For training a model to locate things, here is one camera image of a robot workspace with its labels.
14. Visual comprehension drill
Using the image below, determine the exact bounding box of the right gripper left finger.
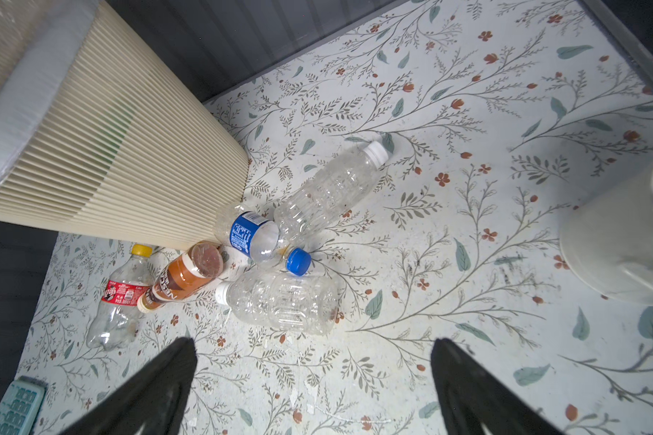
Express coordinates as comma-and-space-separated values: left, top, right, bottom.
63, 337, 198, 434

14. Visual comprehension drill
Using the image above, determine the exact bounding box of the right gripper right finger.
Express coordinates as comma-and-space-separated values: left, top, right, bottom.
431, 338, 560, 434

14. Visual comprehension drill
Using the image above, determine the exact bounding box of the brown Nescafe bottle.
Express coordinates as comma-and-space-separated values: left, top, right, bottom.
137, 240, 224, 314

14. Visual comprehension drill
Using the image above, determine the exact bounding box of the clear bottle blue label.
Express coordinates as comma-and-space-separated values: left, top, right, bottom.
214, 141, 391, 276

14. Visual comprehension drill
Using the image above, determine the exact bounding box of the beige slatted plastic bin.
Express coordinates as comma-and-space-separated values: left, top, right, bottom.
0, 1, 248, 249

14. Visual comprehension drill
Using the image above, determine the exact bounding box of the clear cola bottle yellow cap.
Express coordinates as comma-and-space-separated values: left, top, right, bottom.
85, 244, 154, 351

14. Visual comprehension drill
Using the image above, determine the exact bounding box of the light blue calculator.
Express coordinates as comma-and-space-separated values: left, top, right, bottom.
0, 380, 46, 435

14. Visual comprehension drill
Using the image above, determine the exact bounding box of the clear bottle blue cap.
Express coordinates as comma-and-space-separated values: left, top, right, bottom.
215, 248, 340, 335

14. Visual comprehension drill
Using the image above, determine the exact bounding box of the white cup with tools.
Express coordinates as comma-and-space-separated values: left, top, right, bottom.
559, 163, 653, 306

